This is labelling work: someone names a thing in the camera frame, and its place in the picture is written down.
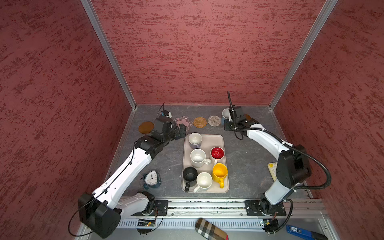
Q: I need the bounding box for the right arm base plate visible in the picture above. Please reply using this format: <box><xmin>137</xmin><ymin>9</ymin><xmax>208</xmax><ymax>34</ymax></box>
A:
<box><xmin>245</xmin><ymin>200</ymin><xmax>287</xmax><ymax>217</ymax></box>

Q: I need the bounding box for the black mug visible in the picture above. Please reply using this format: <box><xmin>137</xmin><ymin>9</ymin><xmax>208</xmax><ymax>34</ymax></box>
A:
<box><xmin>183</xmin><ymin>167</ymin><xmax>198</xmax><ymax>193</ymax></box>

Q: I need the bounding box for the white mug front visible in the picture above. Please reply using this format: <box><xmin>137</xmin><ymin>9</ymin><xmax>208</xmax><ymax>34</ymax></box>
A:
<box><xmin>193</xmin><ymin>172</ymin><xmax>213</xmax><ymax>194</ymax></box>

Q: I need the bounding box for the beige serving tray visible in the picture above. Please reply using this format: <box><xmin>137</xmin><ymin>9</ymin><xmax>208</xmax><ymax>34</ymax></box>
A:
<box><xmin>183</xmin><ymin>133</ymin><xmax>227</xmax><ymax>174</ymax></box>

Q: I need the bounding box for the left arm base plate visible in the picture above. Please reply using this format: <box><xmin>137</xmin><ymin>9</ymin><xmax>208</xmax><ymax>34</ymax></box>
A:
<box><xmin>150</xmin><ymin>200</ymin><xmax>169</xmax><ymax>216</ymax></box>

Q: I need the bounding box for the red mug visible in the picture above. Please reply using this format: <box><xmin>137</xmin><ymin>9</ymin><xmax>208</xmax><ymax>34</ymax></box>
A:
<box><xmin>210</xmin><ymin>147</ymin><xmax>225</xmax><ymax>164</ymax></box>

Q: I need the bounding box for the white mug centre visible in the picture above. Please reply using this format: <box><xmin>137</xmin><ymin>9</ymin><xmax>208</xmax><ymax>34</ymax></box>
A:
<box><xmin>190</xmin><ymin>149</ymin><xmax>211</xmax><ymax>168</ymax></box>

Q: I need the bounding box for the teal alarm clock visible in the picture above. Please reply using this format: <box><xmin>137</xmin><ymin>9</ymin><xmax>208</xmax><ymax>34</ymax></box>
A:
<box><xmin>143</xmin><ymin>170</ymin><xmax>161</xmax><ymax>190</ymax></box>

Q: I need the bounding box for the brown glossy round coaster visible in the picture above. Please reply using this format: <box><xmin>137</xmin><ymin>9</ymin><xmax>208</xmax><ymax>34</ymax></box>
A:
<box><xmin>245</xmin><ymin>114</ymin><xmax>252</xmax><ymax>121</ymax></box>

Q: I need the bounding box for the pink flower coaster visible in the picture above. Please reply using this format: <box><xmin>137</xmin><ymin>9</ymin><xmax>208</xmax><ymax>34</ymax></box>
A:
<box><xmin>174</xmin><ymin>116</ymin><xmax>193</xmax><ymax>132</ymax></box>

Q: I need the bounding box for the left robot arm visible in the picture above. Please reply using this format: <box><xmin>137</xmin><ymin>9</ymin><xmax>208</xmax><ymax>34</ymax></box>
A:
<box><xmin>75</xmin><ymin>121</ymin><xmax>187</xmax><ymax>239</ymax></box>

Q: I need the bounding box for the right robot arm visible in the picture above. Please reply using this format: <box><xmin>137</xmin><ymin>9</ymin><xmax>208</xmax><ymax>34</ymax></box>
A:
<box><xmin>224</xmin><ymin>119</ymin><xmax>332</xmax><ymax>216</ymax></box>

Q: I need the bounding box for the blue mug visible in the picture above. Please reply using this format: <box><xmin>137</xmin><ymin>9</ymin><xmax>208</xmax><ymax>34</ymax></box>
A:
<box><xmin>222</xmin><ymin>109</ymin><xmax>230</xmax><ymax>119</ymax></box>

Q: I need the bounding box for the yellow mug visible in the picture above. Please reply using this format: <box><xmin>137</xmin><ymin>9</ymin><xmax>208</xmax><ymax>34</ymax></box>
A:
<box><xmin>212</xmin><ymin>163</ymin><xmax>228</xmax><ymax>189</ymax></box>

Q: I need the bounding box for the cream calculator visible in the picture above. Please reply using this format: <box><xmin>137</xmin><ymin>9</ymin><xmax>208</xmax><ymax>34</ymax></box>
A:
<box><xmin>267</xmin><ymin>162</ymin><xmax>278</xmax><ymax>182</ymax></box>

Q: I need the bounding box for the blue handled tool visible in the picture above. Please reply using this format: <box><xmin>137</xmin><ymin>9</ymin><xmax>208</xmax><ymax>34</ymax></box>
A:
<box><xmin>286</xmin><ymin>225</ymin><xmax>328</xmax><ymax>240</ymax></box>

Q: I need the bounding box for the plaid glasses case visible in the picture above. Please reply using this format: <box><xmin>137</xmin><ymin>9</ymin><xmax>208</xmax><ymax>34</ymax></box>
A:
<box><xmin>195</xmin><ymin>218</ymin><xmax>229</xmax><ymax>240</ymax></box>

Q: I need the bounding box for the brown wicker round coaster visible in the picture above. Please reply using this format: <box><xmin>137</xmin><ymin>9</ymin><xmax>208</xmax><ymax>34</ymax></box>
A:
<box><xmin>193</xmin><ymin>117</ymin><xmax>208</xmax><ymax>129</ymax></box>

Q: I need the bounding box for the white mug purple outside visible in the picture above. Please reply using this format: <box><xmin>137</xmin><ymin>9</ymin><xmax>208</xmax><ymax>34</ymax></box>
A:
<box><xmin>188</xmin><ymin>133</ymin><xmax>203</xmax><ymax>149</ymax></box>

